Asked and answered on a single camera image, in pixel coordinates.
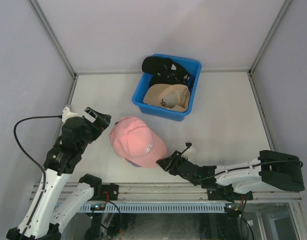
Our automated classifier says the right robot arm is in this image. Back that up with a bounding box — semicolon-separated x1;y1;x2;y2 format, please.
156;150;305;202

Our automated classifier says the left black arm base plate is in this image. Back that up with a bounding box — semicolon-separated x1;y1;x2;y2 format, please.
91;183;119;202

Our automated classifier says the pink baseball cap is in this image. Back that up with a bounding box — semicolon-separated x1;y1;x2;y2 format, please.
109;116;167;168

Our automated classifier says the left black camera cable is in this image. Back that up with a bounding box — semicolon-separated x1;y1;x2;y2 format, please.
13;114;62;233

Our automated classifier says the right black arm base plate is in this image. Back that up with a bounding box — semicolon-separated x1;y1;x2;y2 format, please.
207;186;254;203

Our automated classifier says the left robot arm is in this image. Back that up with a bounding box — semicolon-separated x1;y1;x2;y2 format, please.
6;106;112;240

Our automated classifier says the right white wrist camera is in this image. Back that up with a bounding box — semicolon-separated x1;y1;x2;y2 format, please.
182;141;196;157

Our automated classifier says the black baseball cap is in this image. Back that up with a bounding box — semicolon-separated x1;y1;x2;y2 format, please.
141;56;194;88

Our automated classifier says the grey slotted cable duct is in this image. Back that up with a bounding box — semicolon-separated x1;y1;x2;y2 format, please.
79;202;226;214

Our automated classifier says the aluminium frame post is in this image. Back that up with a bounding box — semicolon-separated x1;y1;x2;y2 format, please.
247;0;295;75
27;0;78;78

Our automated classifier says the left aluminium frame post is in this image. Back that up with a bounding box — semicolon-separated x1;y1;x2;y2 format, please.
27;0;78;78

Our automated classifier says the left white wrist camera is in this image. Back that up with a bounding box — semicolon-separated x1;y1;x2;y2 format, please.
61;106;78;123

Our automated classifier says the right aluminium frame post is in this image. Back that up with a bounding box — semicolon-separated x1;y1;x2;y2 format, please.
247;0;295;75

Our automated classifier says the aluminium front rail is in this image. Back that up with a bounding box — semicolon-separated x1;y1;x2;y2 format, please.
30;181;302;204

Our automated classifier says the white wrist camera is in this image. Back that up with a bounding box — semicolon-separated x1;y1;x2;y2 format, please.
61;106;78;123
182;141;196;157

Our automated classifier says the beige baseball cap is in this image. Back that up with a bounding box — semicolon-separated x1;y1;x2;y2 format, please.
143;84;191;113

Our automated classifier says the blue plastic bin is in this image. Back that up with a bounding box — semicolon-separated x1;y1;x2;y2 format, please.
132;53;202;122

